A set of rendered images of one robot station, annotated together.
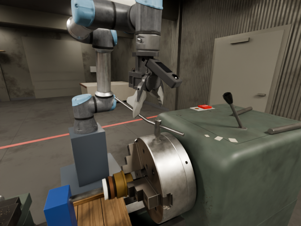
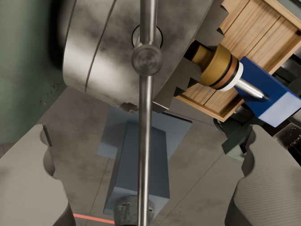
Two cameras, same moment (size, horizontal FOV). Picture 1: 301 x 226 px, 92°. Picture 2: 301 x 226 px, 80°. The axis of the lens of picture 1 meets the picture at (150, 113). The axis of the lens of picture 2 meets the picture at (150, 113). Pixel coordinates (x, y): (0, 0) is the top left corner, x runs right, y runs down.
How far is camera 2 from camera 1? 0.45 m
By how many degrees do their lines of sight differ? 54
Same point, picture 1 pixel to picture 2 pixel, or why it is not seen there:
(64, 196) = (278, 103)
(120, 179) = (219, 63)
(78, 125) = (149, 219)
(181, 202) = not seen: outside the picture
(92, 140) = not seen: hidden behind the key
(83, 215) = (208, 89)
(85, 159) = (154, 157)
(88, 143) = not seen: hidden behind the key
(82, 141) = (154, 186)
